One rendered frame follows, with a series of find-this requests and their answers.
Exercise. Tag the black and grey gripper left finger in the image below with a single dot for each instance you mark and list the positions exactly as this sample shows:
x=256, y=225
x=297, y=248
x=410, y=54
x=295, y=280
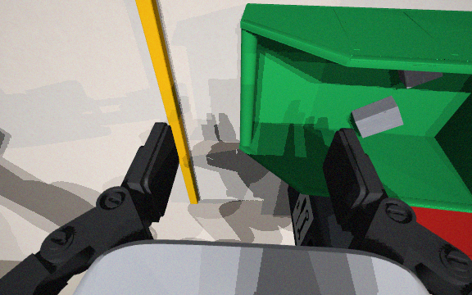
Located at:
x=122, y=215

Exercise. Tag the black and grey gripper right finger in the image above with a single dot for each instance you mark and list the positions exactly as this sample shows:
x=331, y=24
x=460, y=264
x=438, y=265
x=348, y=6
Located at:
x=387, y=226

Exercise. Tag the grey rectangular block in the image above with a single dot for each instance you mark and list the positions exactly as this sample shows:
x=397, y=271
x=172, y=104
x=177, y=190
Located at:
x=377, y=117

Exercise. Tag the dark grey block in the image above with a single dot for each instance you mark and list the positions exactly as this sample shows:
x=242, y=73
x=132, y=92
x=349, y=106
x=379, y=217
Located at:
x=412, y=78

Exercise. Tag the yellow bar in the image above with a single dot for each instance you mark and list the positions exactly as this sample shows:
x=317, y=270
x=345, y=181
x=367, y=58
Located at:
x=152, y=29

